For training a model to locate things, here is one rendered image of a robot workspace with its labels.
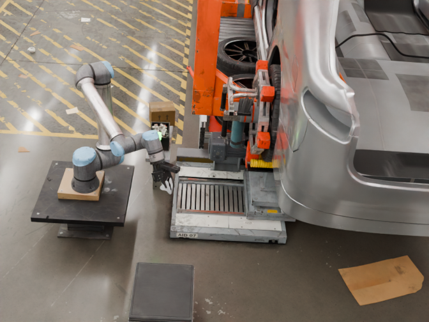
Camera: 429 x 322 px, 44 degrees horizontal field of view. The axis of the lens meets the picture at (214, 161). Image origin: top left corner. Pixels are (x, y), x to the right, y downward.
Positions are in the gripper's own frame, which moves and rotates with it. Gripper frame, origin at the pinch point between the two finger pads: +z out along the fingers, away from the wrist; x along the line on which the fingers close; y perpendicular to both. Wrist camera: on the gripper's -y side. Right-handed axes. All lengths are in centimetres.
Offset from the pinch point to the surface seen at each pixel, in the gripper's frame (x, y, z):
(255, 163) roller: -81, -14, 13
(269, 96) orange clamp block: -61, -46, -34
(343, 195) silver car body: -6, -98, 13
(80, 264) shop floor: 9, 84, 41
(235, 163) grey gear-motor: -131, 31, 26
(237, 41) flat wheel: -247, 60, -65
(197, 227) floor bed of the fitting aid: -54, 30, 47
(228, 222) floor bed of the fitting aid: -71, 15, 52
